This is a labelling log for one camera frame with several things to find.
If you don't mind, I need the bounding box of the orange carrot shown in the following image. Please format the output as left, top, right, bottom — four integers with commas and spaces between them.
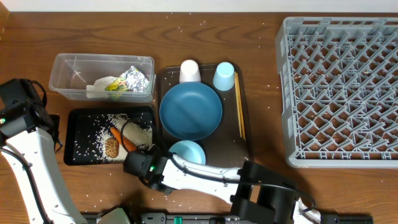
110, 127, 137, 152

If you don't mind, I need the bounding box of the light blue bowl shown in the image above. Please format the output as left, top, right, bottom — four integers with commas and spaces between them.
169, 141, 206, 165

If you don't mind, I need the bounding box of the brown food scrap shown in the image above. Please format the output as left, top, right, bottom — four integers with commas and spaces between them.
104, 138, 119, 158

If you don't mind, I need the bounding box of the dark blue plate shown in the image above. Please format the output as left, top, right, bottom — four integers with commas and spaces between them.
159, 82, 223, 141

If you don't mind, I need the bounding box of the white paper napkin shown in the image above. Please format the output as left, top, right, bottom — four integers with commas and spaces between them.
86, 76, 116, 99

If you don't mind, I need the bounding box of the foil snack wrapper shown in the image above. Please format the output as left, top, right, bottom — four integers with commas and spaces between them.
104, 66, 149, 100

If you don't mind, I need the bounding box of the white plastic cup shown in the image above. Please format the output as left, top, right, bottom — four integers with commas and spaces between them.
179, 60, 201, 83

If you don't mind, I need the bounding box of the light blue plastic cup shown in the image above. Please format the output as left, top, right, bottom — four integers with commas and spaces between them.
213, 62, 235, 91

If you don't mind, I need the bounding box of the wooden chopstick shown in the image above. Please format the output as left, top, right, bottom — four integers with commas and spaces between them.
235, 72, 246, 139
234, 72, 244, 138

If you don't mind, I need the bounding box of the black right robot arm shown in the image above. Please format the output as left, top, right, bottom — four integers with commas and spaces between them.
134, 148, 322, 223

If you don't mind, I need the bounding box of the grey dishwasher rack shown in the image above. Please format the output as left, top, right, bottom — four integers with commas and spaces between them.
275, 17, 397, 169

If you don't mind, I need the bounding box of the pile of rice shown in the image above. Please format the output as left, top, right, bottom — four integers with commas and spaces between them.
94, 113, 152, 163

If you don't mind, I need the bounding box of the clear plastic bin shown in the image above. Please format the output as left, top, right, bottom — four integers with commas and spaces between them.
49, 54, 155, 103

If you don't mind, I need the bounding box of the black plastic tray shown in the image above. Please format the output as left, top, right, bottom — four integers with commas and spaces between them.
63, 106, 155, 166

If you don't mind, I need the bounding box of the dark brown serving tray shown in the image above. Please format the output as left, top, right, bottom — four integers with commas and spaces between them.
156, 62, 253, 167

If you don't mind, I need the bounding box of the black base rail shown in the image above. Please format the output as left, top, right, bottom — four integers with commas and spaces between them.
80, 212, 374, 224

